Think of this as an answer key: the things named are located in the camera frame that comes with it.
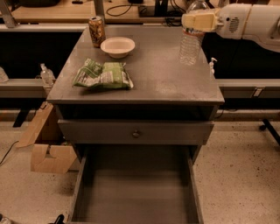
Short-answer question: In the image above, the closed grey upper drawer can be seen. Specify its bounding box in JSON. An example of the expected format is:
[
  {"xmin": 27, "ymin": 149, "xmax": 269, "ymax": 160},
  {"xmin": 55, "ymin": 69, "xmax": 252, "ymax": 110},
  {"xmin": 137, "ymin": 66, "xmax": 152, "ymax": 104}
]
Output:
[{"xmin": 58, "ymin": 120, "xmax": 214, "ymax": 145}]

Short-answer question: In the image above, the clear sanitizer bottle left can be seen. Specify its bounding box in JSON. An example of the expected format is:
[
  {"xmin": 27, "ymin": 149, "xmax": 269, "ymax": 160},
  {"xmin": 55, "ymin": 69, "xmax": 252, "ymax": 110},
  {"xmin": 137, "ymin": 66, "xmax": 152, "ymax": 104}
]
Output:
[{"xmin": 40, "ymin": 64, "xmax": 55, "ymax": 86}]

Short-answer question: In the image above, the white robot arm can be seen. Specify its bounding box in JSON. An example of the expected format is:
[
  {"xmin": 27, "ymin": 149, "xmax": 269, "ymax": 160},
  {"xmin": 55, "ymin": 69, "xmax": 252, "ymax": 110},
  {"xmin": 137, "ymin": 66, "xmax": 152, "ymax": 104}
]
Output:
[{"xmin": 181, "ymin": 3, "xmax": 280, "ymax": 53}]

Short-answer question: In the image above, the black floor cable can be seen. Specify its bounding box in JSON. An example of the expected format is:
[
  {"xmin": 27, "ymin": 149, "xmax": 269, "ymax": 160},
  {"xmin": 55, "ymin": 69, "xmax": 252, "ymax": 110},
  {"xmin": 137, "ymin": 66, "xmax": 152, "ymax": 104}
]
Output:
[{"xmin": 0, "ymin": 141, "xmax": 19, "ymax": 167}]

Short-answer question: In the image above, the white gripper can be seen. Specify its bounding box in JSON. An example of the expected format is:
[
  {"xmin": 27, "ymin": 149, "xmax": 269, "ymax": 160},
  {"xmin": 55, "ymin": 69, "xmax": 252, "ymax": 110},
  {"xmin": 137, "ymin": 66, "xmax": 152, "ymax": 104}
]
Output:
[{"xmin": 181, "ymin": 3, "xmax": 252, "ymax": 39}]

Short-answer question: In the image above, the white paper bowl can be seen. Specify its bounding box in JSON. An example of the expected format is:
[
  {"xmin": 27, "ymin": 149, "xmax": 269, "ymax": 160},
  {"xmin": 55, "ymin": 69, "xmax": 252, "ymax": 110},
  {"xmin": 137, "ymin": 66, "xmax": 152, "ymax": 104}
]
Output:
[{"xmin": 101, "ymin": 37, "xmax": 136, "ymax": 59}]

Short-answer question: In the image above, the open grey middle drawer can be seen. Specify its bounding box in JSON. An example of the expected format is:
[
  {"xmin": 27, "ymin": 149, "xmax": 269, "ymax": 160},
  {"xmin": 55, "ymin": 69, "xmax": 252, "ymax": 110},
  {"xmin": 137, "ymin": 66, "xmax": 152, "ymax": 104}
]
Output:
[{"xmin": 66, "ymin": 145, "xmax": 204, "ymax": 224}]

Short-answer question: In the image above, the open cardboard box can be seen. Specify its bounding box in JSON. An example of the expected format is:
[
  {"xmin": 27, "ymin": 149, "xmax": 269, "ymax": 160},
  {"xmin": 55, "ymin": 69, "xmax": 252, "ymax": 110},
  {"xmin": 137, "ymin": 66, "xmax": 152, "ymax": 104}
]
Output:
[{"xmin": 16, "ymin": 102, "xmax": 81, "ymax": 174}]

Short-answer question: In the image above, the white pump dispenser bottle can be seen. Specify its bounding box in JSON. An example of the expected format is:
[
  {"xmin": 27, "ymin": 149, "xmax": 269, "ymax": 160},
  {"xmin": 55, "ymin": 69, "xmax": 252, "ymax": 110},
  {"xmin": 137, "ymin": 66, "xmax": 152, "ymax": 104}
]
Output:
[{"xmin": 208, "ymin": 57, "xmax": 218, "ymax": 77}]

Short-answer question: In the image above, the clear plastic water bottle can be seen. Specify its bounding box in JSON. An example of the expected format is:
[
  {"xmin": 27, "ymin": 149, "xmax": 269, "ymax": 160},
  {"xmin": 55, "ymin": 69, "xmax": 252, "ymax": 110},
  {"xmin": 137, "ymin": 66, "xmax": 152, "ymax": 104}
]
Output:
[{"xmin": 179, "ymin": 0, "xmax": 208, "ymax": 66}]

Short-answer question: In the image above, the gold patterned drink can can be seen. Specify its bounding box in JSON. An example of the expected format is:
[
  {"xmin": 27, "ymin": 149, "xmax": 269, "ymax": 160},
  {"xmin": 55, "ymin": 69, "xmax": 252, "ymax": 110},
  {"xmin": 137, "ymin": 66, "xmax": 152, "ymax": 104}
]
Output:
[{"xmin": 88, "ymin": 16, "xmax": 106, "ymax": 47}]

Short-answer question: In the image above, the wooden desk in background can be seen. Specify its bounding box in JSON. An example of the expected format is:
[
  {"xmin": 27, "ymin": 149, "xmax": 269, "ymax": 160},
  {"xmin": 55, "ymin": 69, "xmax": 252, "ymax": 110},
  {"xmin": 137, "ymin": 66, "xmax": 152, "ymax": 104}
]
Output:
[{"xmin": 10, "ymin": 0, "xmax": 193, "ymax": 25}]

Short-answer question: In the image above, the black stand leg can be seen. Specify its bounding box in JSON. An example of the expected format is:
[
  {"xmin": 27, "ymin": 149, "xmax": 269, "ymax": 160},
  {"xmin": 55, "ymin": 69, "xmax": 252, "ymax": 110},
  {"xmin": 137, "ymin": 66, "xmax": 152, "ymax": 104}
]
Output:
[{"xmin": 259, "ymin": 119, "xmax": 280, "ymax": 145}]

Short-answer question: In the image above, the grey wooden drawer cabinet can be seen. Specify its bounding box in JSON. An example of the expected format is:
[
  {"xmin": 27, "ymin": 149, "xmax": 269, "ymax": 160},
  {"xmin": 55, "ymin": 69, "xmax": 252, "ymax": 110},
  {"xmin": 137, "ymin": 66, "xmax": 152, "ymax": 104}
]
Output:
[{"xmin": 47, "ymin": 25, "xmax": 224, "ymax": 158}]

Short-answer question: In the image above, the green chip bag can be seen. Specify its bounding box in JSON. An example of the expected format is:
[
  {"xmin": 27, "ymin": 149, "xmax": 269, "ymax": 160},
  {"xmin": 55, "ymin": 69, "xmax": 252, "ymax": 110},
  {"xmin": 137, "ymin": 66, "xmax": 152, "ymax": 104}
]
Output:
[{"xmin": 73, "ymin": 59, "xmax": 134, "ymax": 89}]

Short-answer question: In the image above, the black cable on desk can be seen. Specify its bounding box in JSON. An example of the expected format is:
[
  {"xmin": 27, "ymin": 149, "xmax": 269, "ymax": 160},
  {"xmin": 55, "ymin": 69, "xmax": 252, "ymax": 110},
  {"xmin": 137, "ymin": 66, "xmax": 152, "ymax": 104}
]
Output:
[{"xmin": 104, "ymin": 3, "xmax": 147, "ymax": 18}]

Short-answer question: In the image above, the round metal drawer knob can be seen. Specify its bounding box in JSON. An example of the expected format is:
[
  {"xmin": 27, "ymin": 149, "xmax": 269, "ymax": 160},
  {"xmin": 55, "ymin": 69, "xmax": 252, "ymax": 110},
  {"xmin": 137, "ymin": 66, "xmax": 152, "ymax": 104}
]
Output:
[{"xmin": 132, "ymin": 130, "xmax": 140, "ymax": 138}]

